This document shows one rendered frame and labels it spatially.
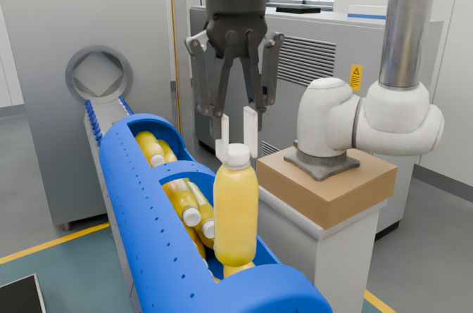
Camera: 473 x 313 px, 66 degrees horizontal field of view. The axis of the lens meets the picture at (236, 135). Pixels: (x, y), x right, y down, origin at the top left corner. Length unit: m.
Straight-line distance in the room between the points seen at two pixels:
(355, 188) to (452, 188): 2.47
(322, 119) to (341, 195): 0.22
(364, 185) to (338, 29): 1.29
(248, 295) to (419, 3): 0.73
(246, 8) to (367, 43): 1.72
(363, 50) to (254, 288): 1.74
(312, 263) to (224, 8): 0.90
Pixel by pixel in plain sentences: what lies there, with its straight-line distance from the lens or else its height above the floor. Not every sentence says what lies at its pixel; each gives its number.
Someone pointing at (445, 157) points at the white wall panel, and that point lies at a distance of 3.49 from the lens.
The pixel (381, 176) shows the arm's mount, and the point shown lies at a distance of 1.19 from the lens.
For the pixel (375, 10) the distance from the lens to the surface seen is 2.30.
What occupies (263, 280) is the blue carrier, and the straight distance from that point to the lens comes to 0.58.
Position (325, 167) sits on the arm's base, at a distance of 1.14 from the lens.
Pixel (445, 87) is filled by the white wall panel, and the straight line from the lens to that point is 3.36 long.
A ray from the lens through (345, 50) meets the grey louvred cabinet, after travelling 2.22.
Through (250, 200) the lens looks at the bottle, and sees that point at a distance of 0.53.
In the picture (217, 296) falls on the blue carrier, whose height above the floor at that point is 1.22.
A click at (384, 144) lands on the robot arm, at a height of 1.23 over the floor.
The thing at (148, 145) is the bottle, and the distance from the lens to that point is 1.15.
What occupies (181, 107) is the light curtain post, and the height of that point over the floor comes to 1.06.
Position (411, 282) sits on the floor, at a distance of 2.55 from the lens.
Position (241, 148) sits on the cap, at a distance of 0.52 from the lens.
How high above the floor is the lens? 1.64
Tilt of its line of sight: 23 degrees down
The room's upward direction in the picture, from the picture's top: straight up
